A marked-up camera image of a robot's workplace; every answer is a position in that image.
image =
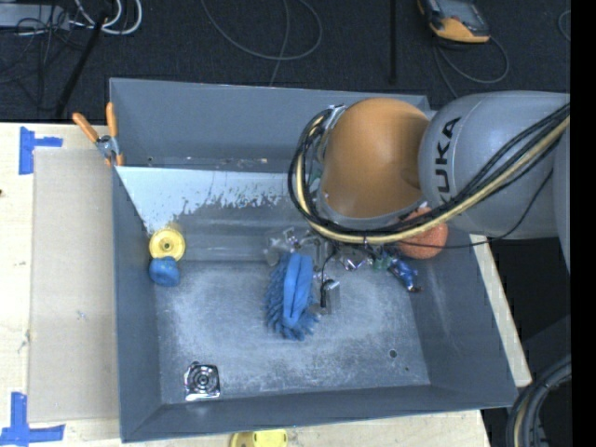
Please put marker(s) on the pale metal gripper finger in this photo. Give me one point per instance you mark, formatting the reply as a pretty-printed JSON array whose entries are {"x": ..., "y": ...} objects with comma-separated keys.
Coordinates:
[
  {"x": 332, "y": 297},
  {"x": 279, "y": 248}
]

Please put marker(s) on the blue chenille cleaning mitt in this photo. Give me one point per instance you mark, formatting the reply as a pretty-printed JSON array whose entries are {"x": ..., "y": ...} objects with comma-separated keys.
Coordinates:
[{"x": 292, "y": 296}]

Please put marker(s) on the blue toy figure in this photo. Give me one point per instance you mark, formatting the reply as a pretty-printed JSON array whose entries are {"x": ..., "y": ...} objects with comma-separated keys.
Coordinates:
[{"x": 404, "y": 273}]

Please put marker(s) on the orange sponge ball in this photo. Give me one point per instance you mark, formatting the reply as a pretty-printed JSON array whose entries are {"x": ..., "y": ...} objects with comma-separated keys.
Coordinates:
[{"x": 426, "y": 242}]

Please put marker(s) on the grey metal bin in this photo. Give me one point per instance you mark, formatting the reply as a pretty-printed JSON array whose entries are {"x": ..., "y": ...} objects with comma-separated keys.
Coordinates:
[{"x": 233, "y": 342}]

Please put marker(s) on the yellow plastic cup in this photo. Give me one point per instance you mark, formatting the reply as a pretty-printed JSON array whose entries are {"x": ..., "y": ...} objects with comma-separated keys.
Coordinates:
[{"x": 166, "y": 244}]

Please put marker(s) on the blue ball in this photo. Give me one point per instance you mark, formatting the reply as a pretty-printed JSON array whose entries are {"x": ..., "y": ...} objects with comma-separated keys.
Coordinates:
[{"x": 164, "y": 271}]

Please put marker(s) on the clear square glass dish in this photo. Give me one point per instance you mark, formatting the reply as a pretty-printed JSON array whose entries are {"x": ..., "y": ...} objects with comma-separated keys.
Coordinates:
[{"x": 201, "y": 381}]

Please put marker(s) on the pale wood board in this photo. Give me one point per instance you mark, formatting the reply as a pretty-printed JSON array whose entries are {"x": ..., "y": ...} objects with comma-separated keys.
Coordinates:
[{"x": 70, "y": 273}]

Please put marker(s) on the black cylinder on white bracket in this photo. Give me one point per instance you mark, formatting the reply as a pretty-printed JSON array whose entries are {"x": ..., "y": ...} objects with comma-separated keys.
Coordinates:
[{"x": 322, "y": 297}]

